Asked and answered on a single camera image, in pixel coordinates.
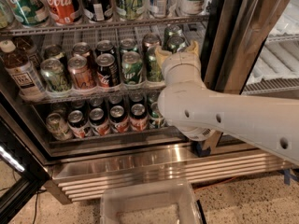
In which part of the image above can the clear plastic bin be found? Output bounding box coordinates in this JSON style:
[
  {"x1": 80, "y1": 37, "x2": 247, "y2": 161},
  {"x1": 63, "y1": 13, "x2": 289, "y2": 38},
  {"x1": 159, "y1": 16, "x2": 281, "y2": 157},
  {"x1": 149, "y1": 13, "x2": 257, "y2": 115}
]
[{"x1": 100, "y1": 178, "x2": 203, "y2": 224}]

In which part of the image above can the coke can bottom front left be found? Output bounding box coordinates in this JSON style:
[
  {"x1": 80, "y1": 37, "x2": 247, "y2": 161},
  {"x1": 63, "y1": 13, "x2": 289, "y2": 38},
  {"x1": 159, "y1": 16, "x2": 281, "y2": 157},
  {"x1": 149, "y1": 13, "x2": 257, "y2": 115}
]
[{"x1": 89, "y1": 108, "x2": 110, "y2": 136}]

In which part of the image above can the dark green can second row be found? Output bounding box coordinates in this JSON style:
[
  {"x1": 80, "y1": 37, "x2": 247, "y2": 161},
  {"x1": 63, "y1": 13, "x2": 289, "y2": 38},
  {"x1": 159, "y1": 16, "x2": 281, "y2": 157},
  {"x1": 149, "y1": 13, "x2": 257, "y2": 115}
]
[{"x1": 44, "y1": 45, "x2": 67, "y2": 68}]

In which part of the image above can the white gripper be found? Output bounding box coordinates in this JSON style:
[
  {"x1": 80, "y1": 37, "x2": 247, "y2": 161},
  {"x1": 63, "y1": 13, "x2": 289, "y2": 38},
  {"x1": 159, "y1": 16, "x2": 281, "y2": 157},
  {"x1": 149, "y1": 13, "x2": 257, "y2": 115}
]
[{"x1": 155, "y1": 40, "x2": 204, "y2": 86}]

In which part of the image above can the teal label bottle top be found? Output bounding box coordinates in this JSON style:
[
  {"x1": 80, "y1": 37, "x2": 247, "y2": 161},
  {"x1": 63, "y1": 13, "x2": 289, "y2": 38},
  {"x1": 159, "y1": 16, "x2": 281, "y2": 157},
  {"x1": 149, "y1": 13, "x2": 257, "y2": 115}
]
[{"x1": 7, "y1": 0, "x2": 49, "y2": 27}]

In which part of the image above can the green 7up can front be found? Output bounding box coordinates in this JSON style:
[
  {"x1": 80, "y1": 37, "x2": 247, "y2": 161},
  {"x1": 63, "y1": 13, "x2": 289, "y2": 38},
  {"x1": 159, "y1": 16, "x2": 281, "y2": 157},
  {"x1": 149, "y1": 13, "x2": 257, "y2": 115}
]
[{"x1": 121, "y1": 51, "x2": 143, "y2": 85}]

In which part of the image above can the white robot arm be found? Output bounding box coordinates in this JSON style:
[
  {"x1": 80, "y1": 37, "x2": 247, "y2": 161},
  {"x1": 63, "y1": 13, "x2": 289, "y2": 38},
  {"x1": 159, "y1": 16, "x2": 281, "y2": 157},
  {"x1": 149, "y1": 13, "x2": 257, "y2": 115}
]
[{"x1": 155, "y1": 41, "x2": 299, "y2": 165}]

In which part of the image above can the iced tea bottle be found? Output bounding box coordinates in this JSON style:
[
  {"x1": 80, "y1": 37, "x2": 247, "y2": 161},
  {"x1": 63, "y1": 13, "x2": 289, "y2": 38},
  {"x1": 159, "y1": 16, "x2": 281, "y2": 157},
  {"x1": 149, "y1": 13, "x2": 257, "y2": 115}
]
[
  {"x1": 13, "y1": 36, "x2": 42, "y2": 70},
  {"x1": 0, "y1": 40, "x2": 45, "y2": 97}
]

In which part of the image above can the top wire shelf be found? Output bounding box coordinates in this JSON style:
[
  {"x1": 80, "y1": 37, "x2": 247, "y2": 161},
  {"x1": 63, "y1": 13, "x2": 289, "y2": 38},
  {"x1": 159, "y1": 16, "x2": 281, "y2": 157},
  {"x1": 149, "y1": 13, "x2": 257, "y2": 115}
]
[{"x1": 0, "y1": 15, "x2": 208, "y2": 36}]

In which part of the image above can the pale can bottom left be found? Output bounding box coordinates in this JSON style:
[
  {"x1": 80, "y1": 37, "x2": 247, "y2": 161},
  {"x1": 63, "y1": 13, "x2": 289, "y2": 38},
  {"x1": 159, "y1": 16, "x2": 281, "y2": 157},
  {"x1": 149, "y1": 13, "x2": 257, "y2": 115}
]
[{"x1": 46, "y1": 112, "x2": 73, "y2": 141}]

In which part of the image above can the coke can bottom front middle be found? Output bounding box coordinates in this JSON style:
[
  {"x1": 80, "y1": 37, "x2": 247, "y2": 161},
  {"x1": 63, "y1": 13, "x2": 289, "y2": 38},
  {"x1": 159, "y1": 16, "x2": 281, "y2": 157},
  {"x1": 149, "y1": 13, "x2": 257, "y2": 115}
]
[{"x1": 109, "y1": 105, "x2": 129, "y2": 133}]

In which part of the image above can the wire shelf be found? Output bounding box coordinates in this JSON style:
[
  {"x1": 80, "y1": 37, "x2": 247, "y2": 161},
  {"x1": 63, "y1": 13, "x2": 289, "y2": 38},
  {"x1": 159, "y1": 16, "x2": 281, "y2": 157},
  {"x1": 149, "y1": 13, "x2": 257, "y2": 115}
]
[
  {"x1": 19, "y1": 80, "x2": 165, "y2": 105},
  {"x1": 0, "y1": 15, "x2": 208, "y2": 36}
]

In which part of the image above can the clear label bottle top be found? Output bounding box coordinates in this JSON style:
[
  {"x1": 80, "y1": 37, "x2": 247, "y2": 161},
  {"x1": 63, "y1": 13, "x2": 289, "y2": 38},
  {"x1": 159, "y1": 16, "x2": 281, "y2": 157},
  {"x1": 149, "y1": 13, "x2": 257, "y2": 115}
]
[{"x1": 147, "y1": 0, "x2": 176, "y2": 19}]

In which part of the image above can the green ginger ale can front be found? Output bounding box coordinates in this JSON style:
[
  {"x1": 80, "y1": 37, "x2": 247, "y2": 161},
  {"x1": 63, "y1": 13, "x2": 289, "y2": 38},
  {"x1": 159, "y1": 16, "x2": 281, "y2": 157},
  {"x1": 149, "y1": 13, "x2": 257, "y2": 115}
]
[{"x1": 146, "y1": 46, "x2": 164, "y2": 82}]

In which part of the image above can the black cola bottle top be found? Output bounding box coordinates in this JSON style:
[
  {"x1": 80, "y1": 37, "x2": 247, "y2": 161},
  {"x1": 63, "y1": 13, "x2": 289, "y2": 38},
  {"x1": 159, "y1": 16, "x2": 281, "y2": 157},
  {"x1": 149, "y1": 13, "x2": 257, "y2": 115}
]
[{"x1": 81, "y1": 0, "x2": 113, "y2": 22}]

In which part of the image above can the orange soda can front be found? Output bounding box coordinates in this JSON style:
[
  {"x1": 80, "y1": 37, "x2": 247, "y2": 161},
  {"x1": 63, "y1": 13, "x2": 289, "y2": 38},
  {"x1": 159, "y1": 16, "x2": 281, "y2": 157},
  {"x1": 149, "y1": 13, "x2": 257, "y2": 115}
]
[{"x1": 67, "y1": 56, "x2": 96, "y2": 90}]

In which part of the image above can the coke can bottom far left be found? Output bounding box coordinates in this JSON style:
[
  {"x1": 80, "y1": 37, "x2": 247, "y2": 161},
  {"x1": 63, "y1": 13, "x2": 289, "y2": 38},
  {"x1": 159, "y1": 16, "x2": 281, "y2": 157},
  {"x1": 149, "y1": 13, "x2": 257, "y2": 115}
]
[{"x1": 67, "y1": 110, "x2": 92, "y2": 138}]

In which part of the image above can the coke can bottom front right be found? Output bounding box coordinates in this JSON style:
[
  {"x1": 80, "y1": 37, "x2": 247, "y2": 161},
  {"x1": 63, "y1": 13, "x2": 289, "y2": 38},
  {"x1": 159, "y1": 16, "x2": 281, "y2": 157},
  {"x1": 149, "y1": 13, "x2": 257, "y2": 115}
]
[{"x1": 130, "y1": 104, "x2": 148, "y2": 132}]

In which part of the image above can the open black fridge door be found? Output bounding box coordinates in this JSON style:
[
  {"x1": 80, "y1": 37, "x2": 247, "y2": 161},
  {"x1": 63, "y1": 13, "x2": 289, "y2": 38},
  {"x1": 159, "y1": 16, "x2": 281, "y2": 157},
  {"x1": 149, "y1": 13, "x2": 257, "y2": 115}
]
[{"x1": 0, "y1": 93, "x2": 50, "y2": 224}]

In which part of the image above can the orange can second row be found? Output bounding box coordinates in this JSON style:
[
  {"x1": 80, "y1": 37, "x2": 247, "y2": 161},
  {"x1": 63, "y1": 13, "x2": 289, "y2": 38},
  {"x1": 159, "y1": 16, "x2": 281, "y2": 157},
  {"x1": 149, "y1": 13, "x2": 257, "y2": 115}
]
[{"x1": 72, "y1": 42, "x2": 94, "y2": 66}]

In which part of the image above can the maroon can second row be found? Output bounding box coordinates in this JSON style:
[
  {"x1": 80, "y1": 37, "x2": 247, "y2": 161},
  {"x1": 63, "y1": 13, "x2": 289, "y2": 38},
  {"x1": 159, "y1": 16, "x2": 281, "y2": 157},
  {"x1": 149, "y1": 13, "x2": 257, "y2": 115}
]
[{"x1": 142, "y1": 33, "x2": 162, "y2": 52}]

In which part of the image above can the black can second row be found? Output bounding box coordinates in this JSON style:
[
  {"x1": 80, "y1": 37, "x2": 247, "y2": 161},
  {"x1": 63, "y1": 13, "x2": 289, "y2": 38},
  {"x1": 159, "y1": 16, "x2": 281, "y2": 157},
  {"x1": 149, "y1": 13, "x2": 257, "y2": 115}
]
[{"x1": 95, "y1": 40, "x2": 117, "y2": 57}]

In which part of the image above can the pale green can front left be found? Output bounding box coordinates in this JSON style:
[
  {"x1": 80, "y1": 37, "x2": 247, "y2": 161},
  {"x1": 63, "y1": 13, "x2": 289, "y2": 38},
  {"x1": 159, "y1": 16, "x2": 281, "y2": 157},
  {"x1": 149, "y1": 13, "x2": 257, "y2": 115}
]
[{"x1": 40, "y1": 58, "x2": 71, "y2": 92}]

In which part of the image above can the middle wire shelf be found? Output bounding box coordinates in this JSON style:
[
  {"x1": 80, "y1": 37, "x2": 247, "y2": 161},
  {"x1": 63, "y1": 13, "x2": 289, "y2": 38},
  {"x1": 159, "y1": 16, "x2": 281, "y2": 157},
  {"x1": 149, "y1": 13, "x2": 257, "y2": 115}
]
[{"x1": 19, "y1": 80, "x2": 165, "y2": 105}]

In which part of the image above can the iced tea bottle front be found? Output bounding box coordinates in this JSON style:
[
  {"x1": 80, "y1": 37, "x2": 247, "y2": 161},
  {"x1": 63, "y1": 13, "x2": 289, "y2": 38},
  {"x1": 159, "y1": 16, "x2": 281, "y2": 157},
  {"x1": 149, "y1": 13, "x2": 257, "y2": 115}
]
[{"x1": 0, "y1": 40, "x2": 45, "y2": 97}]

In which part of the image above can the stainless steel fridge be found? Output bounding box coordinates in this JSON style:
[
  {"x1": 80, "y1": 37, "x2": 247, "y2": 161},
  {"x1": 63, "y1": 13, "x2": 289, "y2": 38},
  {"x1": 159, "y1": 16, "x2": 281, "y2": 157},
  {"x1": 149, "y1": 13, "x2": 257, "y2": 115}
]
[{"x1": 0, "y1": 0, "x2": 298, "y2": 204}]

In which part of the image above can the black coke can front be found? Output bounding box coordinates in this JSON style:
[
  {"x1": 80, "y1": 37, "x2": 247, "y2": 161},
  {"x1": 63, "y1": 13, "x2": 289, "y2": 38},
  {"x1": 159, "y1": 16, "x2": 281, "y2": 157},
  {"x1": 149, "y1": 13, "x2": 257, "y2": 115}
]
[{"x1": 96, "y1": 53, "x2": 121, "y2": 88}]

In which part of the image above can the iced tea bottle rear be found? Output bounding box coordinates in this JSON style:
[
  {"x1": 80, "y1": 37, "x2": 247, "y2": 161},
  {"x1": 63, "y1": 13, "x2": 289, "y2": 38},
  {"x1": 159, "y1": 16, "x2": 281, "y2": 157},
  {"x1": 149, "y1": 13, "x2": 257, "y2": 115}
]
[{"x1": 13, "y1": 36, "x2": 42, "y2": 70}]

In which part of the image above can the green bottle top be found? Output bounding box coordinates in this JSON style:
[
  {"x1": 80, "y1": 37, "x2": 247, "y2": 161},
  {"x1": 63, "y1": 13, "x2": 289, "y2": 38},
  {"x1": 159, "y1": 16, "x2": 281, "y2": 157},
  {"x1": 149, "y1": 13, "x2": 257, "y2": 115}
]
[{"x1": 115, "y1": 0, "x2": 145, "y2": 21}]

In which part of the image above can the green can behind 7up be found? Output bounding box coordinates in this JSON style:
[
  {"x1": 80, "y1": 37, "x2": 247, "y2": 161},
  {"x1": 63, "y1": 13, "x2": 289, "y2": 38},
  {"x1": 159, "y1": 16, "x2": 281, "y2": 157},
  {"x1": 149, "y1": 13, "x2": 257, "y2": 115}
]
[{"x1": 120, "y1": 38, "x2": 138, "y2": 55}]

